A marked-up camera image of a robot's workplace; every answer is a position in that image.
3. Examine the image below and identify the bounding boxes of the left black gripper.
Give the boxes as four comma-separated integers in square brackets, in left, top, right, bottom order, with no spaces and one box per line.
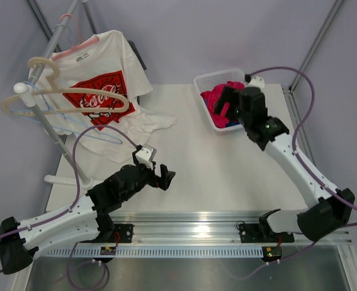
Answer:
[122,152,175,201]

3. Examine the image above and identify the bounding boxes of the pink magenta t shirt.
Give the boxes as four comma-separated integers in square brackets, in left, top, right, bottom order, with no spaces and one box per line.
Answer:
[200,81,245,129]

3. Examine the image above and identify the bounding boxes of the wooden clothes hanger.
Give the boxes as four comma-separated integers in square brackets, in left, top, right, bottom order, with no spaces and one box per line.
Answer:
[0,56,130,118]

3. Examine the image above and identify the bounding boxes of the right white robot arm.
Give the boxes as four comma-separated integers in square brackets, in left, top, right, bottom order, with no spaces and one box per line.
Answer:
[214,86,355,242]

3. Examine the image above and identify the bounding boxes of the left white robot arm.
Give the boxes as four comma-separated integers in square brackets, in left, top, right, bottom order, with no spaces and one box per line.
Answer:
[0,162,176,275]

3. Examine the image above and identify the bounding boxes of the dark grey t shirt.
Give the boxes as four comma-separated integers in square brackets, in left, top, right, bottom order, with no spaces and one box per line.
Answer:
[128,41,147,70]

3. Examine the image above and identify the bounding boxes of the white coca cola t shirt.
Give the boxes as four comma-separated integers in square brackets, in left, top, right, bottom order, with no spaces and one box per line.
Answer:
[45,30,177,164]

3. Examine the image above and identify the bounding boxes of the white plastic basket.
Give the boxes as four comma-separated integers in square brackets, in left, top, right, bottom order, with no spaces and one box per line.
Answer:
[193,69,246,134]

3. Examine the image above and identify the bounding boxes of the blue cloth in basket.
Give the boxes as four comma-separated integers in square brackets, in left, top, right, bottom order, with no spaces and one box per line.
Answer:
[226,121,240,127]

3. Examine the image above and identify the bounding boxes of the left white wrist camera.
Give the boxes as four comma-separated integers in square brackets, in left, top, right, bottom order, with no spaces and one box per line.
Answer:
[133,144,157,170]

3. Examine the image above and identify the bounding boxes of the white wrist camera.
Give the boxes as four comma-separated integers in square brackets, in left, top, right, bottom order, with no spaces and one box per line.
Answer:
[133,144,157,170]
[244,74,265,90]

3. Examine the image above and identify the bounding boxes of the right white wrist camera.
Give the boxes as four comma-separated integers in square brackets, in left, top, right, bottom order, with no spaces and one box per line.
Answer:
[244,74,265,90]

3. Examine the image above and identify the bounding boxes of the blue wire hanger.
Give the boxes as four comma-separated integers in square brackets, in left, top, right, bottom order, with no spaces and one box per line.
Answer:
[10,81,123,145]

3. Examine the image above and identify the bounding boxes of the aluminium mounting rail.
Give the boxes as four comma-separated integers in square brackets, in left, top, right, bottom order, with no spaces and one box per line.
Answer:
[75,210,353,245]

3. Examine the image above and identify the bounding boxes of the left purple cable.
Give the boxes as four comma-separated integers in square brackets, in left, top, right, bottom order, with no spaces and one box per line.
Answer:
[0,125,141,275]

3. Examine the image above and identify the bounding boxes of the purple cable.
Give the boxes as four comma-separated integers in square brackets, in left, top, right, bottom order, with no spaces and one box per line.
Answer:
[229,66,357,279]
[0,125,141,275]

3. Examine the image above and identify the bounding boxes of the white slotted cable duct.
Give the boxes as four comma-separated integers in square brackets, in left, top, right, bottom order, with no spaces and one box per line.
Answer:
[45,245,264,258]

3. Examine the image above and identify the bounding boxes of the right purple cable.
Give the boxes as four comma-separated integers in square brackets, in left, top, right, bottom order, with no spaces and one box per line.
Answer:
[229,66,357,279]

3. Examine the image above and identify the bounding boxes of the pink wire hanger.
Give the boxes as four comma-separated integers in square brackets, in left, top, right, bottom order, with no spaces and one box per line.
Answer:
[51,13,99,61]

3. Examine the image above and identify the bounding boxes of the metal clothes rack rail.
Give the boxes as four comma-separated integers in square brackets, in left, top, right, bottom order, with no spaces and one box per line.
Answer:
[14,1,93,189]

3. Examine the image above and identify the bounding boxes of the grey wire hanger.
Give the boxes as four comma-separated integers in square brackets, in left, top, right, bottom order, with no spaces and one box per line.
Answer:
[64,25,73,47]

